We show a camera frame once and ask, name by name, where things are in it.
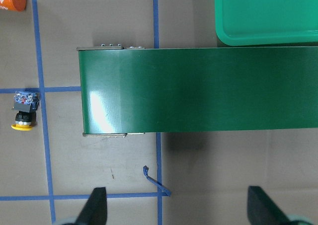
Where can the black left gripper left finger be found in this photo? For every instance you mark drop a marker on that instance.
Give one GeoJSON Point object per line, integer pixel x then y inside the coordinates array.
{"type": "Point", "coordinates": [95, 210]}

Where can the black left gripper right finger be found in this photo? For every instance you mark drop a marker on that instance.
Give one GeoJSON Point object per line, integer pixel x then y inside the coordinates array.
{"type": "Point", "coordinates": [261, 209]}

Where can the yellow push button switch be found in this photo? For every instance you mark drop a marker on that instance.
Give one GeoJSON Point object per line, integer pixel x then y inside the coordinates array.
{"type": "Point", "coordinates": [26, 104]}

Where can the green conveyor belt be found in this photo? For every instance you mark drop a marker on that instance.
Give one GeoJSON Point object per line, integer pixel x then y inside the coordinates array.
{"type": "Point", "coordinates": [130, 91]}

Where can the green plastic tray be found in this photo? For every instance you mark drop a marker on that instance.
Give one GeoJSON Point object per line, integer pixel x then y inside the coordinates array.
{"type": "Point", "coordinates": [261, 22]}

